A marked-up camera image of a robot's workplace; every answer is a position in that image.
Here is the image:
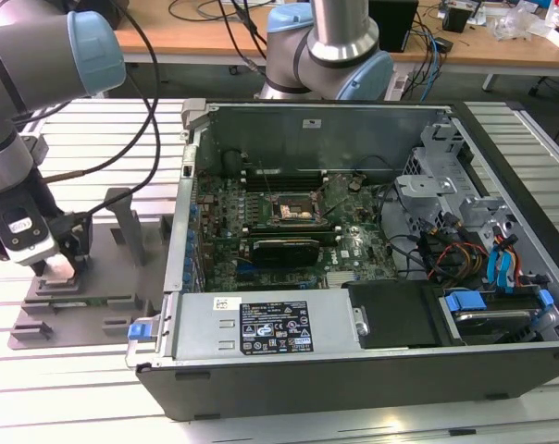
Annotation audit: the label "black graphics card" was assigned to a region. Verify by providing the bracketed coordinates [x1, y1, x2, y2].
[251, 238, 321, 267]

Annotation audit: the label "large black box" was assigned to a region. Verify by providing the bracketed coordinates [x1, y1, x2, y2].
[98, 0, 130, 30]

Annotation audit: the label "hard disk in blue carrier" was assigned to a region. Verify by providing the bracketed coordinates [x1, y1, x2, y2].
[439, 287, 554, 347]

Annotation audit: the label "red yellow wire bundle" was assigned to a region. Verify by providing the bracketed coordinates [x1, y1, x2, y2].
[427, 242, 489, 283]

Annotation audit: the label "gray metal disk bay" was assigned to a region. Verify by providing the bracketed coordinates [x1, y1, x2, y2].
[393, 173, 459, 235]

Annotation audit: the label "black RAM slot row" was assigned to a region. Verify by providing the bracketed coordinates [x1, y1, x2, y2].
[241, 224, 342, 246]
[241, 166, 330, 193]

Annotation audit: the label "gray case latch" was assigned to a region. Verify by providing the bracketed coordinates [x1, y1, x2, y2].
[180, 98, 210, 131]

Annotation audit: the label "blue flat wire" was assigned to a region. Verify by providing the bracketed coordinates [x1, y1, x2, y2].
[495, 234, 520, 293]
[486, 249, 506, 291]

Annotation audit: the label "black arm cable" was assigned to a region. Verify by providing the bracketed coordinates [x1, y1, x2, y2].
[43, 0, 164, 218]

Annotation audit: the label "gray power supply unit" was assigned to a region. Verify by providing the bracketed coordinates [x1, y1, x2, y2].
[172, 290, 359, 362]

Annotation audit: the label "small black box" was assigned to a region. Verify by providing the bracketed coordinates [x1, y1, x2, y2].
[445, 5, 470, 33]

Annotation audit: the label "black open PC case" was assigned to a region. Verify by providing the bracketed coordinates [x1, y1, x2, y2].
[124, 98, 559, 422]

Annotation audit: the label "clear plastic bags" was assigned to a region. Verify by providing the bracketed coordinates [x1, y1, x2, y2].
[490, 2, 547, 42]

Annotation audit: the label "silver power supply handle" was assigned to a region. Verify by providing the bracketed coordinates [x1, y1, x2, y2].
[352, 303, 371, 337]

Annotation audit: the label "silver CPU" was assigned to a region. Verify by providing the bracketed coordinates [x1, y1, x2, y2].
[44, 253, 77, 284]

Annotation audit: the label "wooden desk white frame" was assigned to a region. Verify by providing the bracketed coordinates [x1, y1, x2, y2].
[93, 0, 271, 101]
[390, 0, 559, 92]

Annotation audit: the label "green motherboard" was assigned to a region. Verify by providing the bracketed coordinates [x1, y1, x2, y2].
[193, 173, 401, 292]

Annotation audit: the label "gray parts rack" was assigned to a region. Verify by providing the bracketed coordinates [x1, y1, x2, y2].
[6, 187, 175, 351]

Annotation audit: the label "CPU socket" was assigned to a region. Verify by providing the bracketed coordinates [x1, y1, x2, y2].
[268, 190, 326, 228]

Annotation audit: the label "blue cable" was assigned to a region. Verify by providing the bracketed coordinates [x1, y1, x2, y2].
[417, 22, 447, 102]

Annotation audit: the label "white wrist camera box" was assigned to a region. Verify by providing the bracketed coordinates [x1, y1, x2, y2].
[1, 205, 61, 267]

